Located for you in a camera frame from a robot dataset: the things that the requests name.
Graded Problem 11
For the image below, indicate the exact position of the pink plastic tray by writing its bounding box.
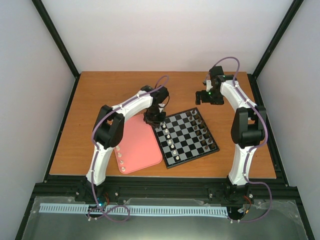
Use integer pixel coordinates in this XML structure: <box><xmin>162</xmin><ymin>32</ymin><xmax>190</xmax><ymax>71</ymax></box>
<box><xmin>114</xmin><ymin>114</ymin><xmax>163</xmax><ymax>175</ymax></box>

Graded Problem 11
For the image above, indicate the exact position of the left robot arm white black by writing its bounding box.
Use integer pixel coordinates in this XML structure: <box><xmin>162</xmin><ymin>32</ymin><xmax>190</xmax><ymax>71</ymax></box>
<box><xmin>86</xmin><ymin>85</ymin><xmax>169</xmax><ymax>202</ymax></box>

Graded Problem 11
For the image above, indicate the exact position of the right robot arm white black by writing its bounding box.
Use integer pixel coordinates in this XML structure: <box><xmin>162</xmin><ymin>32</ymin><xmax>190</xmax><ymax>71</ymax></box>
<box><xmin>195</xmin><ymin>66</ymin><xmax>268</xmax><ymax>187</ymax></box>

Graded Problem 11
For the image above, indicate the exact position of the light blue slotted cable duct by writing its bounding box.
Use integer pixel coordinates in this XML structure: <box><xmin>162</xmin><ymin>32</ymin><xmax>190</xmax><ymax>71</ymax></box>
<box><xmin>38</xmin><ymin>203</ymin><xmax>228</xmax><ymax>218</ymax></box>

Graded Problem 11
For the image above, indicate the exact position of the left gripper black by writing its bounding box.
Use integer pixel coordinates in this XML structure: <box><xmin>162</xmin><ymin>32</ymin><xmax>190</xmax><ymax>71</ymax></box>
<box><xmin>144</xmin><ymin>106</ymin><xmax>167</xmax><ymax>129</ymax></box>

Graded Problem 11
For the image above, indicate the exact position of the black aluminium base frame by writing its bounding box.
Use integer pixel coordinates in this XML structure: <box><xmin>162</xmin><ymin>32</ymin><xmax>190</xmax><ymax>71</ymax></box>
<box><xmin>15</xmin><ymin>175</ymin><xmax>315</xmax><ymax>240</ymax></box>

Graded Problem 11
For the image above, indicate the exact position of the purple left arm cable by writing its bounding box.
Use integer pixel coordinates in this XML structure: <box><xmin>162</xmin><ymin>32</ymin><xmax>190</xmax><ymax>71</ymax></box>
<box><xmin>86</xmin><ymin>75</ymin><xmax>169</xmax><ymax>222</ymax></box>

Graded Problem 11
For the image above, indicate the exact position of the black white chessboard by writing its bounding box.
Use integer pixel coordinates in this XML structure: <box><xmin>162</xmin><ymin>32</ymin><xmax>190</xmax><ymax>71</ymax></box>
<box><xmin>153</xmin><ymin>107</ymin><xmax>220</xmax><ymax>169</ymax></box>

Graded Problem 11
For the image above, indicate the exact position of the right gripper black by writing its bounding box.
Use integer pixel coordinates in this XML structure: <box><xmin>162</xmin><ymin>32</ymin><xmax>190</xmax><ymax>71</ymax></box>
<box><xmin>195</xmin><ymin>88</ymin><xmax>224</xmax><ymax>105</ymax></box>

